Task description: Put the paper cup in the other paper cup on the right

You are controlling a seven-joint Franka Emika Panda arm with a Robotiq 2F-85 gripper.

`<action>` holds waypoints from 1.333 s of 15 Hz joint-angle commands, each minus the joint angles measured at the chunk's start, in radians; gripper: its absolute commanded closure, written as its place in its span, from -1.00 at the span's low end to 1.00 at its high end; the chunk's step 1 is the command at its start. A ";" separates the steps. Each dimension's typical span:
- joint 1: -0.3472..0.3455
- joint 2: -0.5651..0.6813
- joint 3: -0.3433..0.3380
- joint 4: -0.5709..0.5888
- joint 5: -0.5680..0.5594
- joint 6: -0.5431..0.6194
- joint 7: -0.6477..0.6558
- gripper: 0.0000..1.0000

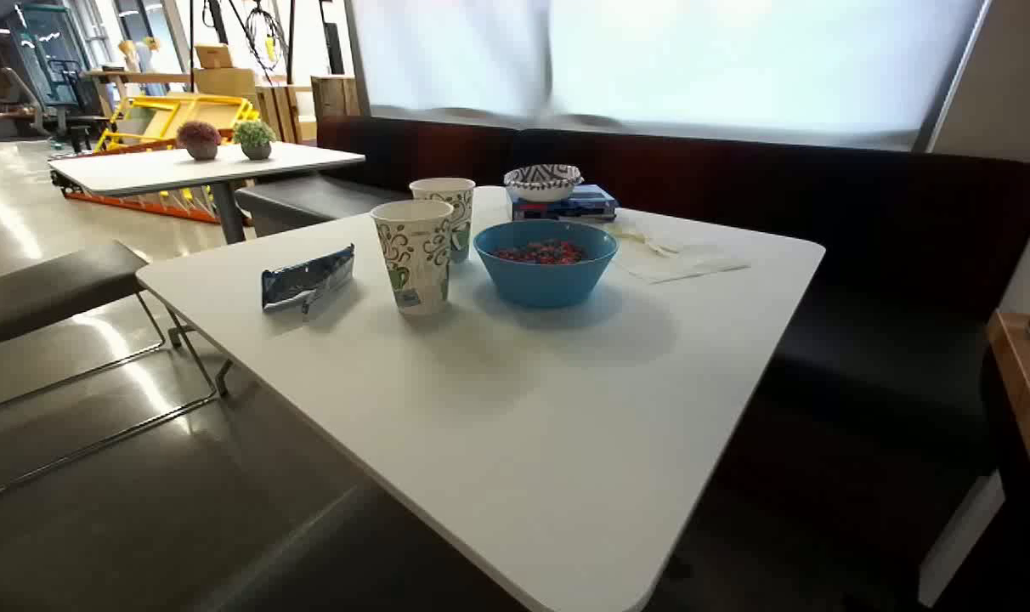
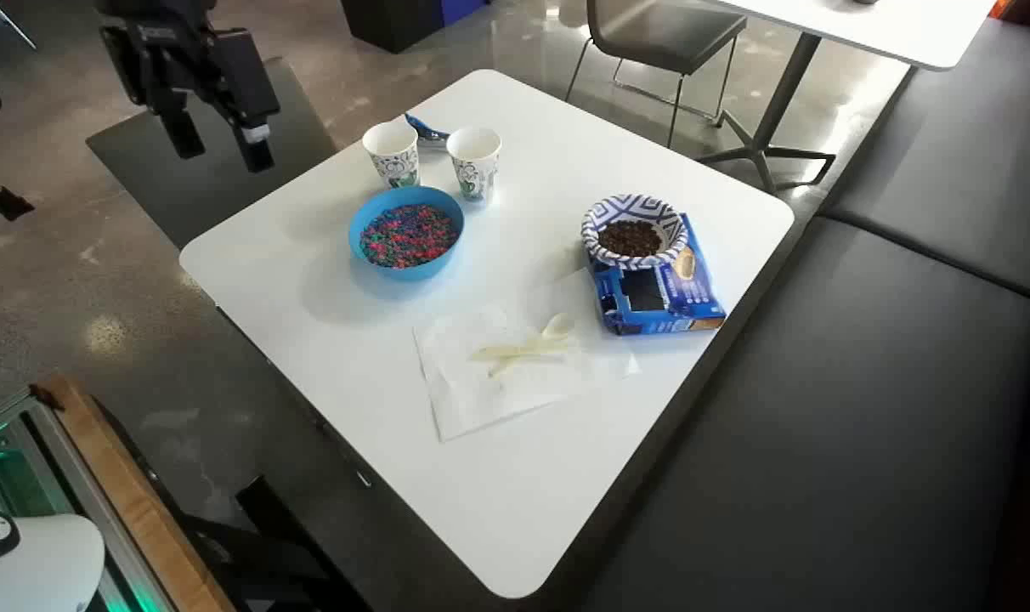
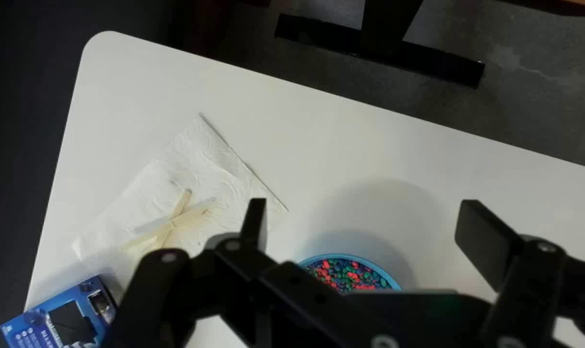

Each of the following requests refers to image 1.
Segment blue patterned paper bowl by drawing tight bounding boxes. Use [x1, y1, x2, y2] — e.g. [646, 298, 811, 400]
[499, 159, 587, 209]

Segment yellow frame structure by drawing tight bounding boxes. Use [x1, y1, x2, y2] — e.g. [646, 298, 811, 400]
[90, 87, 267, 158]

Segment patterned paper cup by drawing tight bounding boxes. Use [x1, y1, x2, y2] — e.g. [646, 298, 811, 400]
[408, 174, 481, 270]
[370, 197, 460, 320]

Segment grey chair with metal legs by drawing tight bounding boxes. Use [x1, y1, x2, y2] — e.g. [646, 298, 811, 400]
[0, 238, 235, 503]

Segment blue plastic bowl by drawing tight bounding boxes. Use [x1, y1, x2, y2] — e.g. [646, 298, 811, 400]
[472, 217, 621, 312]

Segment colourful beads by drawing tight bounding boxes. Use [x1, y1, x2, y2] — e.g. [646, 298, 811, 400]
[490, 238, 596, 270]

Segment black bench seat cushion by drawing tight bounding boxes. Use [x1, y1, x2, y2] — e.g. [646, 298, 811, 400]
[646, 274, 1011, 612]
[233, 171, 408, 238]

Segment white side table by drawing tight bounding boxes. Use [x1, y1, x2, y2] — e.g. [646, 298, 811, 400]
[48, 140, 370, 250]

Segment wooden shelf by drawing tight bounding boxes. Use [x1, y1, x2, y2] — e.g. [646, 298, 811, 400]
[983, 306, 1030, 540]

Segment green plant pot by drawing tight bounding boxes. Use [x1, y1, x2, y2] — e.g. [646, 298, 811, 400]
[233, 118, 280, 163]

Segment white window blind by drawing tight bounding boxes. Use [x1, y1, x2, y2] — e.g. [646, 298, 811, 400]
[344, 0, 995, 153]

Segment blue silver snack wrapper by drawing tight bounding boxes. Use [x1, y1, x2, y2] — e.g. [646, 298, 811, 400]
[258, 240, 360, 315]

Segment blue cookie package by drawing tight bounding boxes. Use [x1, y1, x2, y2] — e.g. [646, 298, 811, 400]
[509, 180, 621, 227]

